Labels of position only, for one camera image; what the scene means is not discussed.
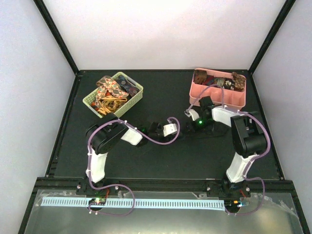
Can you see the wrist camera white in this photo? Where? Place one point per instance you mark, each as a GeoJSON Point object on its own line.
{"type": "Point", "coordinates": [192, 114]}
{"type": "Point", "coordinates": [169, 129]}

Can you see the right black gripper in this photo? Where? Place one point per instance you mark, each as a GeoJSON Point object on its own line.
{"type": "Point", "coordinates": [193, 129]}

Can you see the yellow necktie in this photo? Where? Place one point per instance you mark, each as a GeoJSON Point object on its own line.
{"type": "Point", "coordinates": [110, 104]}

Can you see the black aluminium front rail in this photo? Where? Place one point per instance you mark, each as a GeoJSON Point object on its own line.
{"type": "Point", "coordinates": [159, 185]}

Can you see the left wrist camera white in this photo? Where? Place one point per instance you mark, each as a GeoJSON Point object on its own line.
{"type": "Point", "coordinates": [169, 129]}

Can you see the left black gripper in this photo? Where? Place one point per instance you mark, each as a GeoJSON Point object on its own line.
{"type": "Point", "coordinates": [169, 138]}

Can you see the pink divided organizer box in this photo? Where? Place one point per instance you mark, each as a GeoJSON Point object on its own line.
{"type": "Point", "coordinates": [217, 93]}

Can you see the rolled dark floral tie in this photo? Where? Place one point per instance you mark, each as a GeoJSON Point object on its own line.
{"type": "Point", "coordinates": [229, 84]}

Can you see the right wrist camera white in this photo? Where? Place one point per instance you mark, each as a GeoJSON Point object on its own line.
{"type": "Point", "coordinates": [192, 114]}

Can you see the black frame post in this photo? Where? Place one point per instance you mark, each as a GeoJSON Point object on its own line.
{"type": "Point", "coordinates": [283, 13]}
{"type": "Point", "coordinates": [56, 34]}

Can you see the light blue cable duct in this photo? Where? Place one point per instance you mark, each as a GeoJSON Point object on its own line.
{"type": "Point", "coordinates": [135, 203]}

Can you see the rolled olive tie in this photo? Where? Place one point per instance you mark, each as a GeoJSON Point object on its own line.
{"type": "Point", "coordinates": [219, 81]}

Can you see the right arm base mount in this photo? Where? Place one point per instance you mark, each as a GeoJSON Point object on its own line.
{"type": "Point", "coordinates": [223, 188]}

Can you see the rolled brown dotted tie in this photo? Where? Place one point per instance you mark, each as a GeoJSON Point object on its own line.
{"type": "Point", "coordinates": [239, 82]}

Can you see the left black frame post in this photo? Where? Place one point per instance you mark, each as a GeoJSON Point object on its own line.
{"type": "Point", "coordinates": [56, 34]}

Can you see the black necktie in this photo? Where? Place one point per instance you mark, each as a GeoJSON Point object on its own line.
{"type": "Point", "coordinates": [204, 133]}

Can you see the rolled red tie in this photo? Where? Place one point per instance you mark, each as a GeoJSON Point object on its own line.
{"type": "Point", "coordinates": [209, 80]}

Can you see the navy patterned necktie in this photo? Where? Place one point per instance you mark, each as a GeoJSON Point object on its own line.
{"type": "Point", "coordinates": [127, 85]}

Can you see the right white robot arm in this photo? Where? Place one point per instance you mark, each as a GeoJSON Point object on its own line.
{"type": "Point", "coordinates": [250, 138]}

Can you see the green plastic basket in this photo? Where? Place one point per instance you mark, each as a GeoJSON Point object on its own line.
{"type": "Point", "coordinates": [89, 100]}

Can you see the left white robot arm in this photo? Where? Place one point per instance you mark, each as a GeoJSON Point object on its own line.
{"type": "Point", "coordinates": [103, 136]}

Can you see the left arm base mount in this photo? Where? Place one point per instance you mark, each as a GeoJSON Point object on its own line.
{"type": "Point", "coordinates": [111, 184]}

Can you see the floral orange necktie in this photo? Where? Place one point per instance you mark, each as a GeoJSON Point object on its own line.
{"type": "Point", "coordinates": [107, 86]}

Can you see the right black frame post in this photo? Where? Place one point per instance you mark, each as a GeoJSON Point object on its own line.
{"type": "Point", "coordinates": [283, 13]}

